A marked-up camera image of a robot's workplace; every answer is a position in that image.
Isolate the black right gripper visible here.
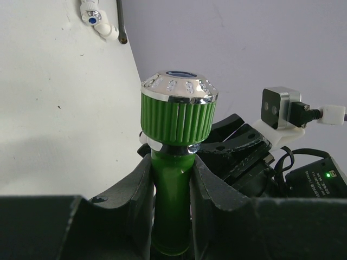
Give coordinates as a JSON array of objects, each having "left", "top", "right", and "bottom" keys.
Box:
[{"left": 137, "top": 113, "right": 274, "bottom": 196}]

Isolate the white faucet with blue cap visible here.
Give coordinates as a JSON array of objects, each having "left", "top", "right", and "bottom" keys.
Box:
[{"left": 80, "top": 0, "right": 119, "bottom": 41}]

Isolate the white elbow pipe fitting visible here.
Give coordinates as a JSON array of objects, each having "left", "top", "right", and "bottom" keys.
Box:
[{"left": 139, "top": 131, "right": 162, "bottom": 152}]

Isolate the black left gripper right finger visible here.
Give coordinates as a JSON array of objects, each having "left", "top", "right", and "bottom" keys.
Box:
[{"left": 190, "top": 158, "right": 346, "bottom": 259}]

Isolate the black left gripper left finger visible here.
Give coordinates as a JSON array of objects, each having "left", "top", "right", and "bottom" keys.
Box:
[{"left": 1, "top": 155, "right": 153, "bottom": 259}]

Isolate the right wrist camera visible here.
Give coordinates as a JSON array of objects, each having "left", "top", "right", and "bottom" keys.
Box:
[{"left": 252, "top": 87, "right": 346, "bottom": 151}]

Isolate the green plastic faucet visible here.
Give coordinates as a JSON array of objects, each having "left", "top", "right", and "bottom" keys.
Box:
[{"left": 140, "top": 70, "right": 219, "bottom": 256}]

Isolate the dark grey flexible hose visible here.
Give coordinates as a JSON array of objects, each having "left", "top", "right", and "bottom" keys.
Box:
[{"left": 116, "top": 0, "right": 128, "bottom": 46}]

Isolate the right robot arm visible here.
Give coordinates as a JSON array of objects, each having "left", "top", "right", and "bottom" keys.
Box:
[{"left": 198, "top": 114, "right": 346, "bottom": 198}]

